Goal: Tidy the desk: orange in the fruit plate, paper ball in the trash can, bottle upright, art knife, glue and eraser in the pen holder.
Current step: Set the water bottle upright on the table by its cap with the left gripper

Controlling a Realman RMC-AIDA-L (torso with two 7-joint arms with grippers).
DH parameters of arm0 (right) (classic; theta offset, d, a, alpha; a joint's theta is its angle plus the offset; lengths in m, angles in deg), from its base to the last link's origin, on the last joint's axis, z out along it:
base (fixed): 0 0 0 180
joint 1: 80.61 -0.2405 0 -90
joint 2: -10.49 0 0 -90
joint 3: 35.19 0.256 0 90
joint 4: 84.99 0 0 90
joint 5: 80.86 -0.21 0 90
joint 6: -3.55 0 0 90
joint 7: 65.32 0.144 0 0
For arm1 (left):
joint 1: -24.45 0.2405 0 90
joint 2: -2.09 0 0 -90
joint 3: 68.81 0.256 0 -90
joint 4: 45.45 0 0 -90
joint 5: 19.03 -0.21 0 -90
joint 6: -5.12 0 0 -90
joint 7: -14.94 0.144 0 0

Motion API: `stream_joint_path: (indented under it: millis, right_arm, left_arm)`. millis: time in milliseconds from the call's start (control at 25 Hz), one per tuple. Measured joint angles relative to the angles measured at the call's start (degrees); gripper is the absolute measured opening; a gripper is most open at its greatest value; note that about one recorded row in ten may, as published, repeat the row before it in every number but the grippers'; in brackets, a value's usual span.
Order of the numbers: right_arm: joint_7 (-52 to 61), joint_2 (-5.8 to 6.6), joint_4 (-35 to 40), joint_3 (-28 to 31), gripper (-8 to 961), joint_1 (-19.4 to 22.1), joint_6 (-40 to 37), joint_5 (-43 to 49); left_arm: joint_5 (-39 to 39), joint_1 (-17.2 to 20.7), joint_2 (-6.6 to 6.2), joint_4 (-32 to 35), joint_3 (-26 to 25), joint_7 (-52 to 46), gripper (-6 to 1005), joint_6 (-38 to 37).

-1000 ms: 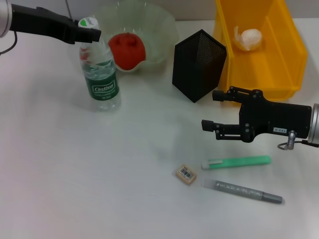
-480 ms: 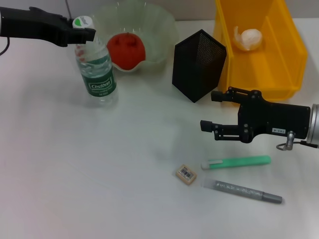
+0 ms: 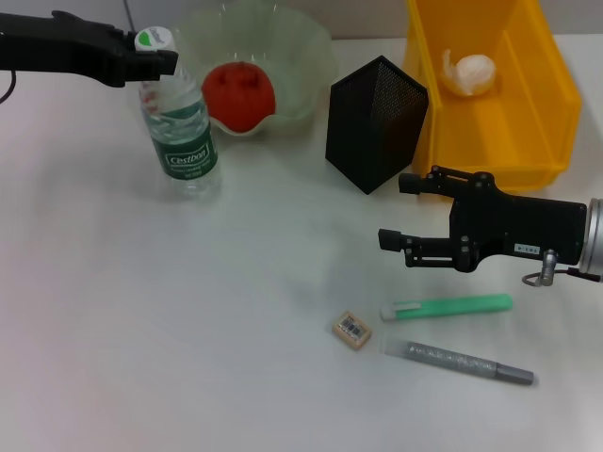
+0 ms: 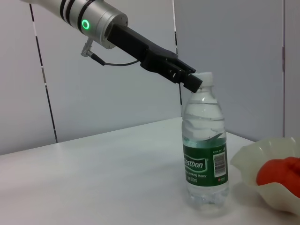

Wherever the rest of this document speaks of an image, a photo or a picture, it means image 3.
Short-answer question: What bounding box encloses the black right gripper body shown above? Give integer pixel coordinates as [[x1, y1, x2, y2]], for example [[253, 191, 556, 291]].
[[447, 183, 589, 275]]

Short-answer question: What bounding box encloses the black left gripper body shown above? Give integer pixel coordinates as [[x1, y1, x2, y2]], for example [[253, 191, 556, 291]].
[[0, 10, 129, 89]]

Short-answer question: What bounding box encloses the green white pen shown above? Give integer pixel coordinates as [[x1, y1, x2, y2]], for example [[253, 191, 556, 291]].
[[380, 293, 513, 323]]

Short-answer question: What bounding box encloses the clear green-label water bottle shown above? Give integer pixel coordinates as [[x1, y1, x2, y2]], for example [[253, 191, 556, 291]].
[[134, 25, 223, 200]]

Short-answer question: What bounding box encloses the beige eraser with barcode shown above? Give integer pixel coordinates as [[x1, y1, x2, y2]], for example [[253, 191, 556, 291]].
[[331, 308, 374, 352]]

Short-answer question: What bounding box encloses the white paper ball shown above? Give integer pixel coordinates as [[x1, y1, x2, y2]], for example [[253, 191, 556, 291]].
[[440, 48, 498, 98]]

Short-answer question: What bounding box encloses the black mesh pen holder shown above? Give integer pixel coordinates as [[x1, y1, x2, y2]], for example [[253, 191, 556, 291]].
[[324, 55, 431, 196]]

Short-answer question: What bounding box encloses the grey marker pen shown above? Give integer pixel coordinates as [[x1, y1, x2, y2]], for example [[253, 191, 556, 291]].
[[379, 335, 536, 387]]

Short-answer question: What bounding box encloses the translucent green fruit bowl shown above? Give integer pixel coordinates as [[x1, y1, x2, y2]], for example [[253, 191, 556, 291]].
[[178, 0, 338, 140]]

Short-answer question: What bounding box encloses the yellow plastic bin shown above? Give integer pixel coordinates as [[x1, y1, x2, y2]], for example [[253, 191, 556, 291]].
[[401, 0, 583, 192]]

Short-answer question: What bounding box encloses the right wrist cable connector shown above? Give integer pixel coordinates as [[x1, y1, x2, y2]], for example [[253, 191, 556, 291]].
[[521, 249, 603, 287]]

